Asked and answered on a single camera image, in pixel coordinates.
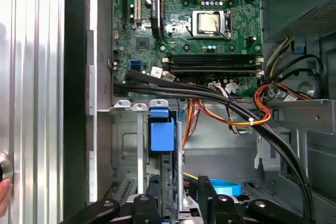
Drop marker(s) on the blue SATA port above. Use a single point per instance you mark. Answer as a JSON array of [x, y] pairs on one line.
[[136, 64]]

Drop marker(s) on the black PC case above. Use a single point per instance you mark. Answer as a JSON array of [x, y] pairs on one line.
[[76, 77]]

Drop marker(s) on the silver CPU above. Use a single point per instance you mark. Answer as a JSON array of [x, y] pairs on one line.
[[208, 22]]

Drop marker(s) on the black graphics card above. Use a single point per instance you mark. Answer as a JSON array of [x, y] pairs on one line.
[[156, 11]]

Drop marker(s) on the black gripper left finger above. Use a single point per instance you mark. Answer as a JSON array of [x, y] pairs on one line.
[[145, 208]]

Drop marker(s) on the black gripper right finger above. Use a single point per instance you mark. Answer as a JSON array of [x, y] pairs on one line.
[[225, 208]]

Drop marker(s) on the black RAM slot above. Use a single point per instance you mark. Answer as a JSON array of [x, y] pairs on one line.
[[210, 58], [210, 68]]

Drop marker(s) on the silver metal drive cage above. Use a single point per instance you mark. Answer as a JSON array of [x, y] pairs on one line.
[[302, 116]]

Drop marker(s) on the green motherboard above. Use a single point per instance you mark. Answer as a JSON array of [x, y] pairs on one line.
[[241, 11]]

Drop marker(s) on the hard disk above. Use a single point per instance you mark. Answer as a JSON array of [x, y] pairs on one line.
[[161, 134]]

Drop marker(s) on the CPU socket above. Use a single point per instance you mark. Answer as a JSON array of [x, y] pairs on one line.
[[228, 22]]

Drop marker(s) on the person's hand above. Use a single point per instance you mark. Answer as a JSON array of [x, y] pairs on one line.
[[5, 195]]

